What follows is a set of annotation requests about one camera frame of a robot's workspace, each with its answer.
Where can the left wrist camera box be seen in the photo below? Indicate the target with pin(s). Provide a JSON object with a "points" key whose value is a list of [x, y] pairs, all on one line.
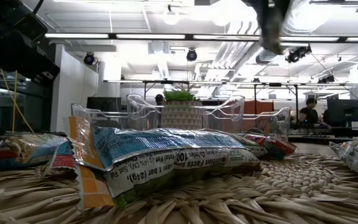
{"points": [[31, 28]]}

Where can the long ceiling light strip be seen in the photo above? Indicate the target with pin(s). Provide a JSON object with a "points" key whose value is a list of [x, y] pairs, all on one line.
{"points": [[79, 36]]}

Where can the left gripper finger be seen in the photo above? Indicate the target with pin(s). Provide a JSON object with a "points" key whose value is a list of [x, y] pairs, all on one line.
{"points": [[36, 67]]}

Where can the blue red granola bar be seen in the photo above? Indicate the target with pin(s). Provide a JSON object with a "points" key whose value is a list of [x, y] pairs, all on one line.
{"points": [[17, 149]]}

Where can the blue orange-ended granola bar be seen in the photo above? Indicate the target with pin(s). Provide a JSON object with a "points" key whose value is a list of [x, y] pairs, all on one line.
{"points": [[166, 146]]}

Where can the round ceiling lamp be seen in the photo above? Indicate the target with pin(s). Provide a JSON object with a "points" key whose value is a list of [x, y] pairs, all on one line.
{"points": [[171, 17]]}

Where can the orange partition panel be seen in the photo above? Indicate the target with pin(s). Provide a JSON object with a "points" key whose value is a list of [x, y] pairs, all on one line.
{"points": [[259, 107]]}

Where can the black track spotlight cluster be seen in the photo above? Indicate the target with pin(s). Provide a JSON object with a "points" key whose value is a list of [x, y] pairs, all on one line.
{"points": [[297, 54]]}

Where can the black computer monitor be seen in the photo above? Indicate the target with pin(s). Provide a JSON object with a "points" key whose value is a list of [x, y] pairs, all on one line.
{"points": [[345, 110], [104, 104]]}

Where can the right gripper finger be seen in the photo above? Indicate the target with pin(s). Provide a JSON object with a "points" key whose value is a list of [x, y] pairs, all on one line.
{"points": [[272, 25]]}

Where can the person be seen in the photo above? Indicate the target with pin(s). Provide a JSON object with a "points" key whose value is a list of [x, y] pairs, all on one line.
{"points": [[159, 99], [326, 119], [309, 115]]}

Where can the clear plastic bin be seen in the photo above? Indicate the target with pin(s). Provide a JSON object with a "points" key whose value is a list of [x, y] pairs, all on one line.
{"points": [[283, 124], [82, 115], [141, 112]]}

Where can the potted green succulent plant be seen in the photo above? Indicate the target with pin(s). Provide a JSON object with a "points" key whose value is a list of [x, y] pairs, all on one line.
{"points": [[182, 115]]}

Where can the round woven straw placemat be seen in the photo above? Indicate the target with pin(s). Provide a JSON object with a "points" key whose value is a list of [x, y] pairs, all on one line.
{"points": [[259, 193]]}

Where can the long black desk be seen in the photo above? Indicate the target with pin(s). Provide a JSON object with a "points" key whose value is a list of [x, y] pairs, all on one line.
{"points": [[337, 132]]}

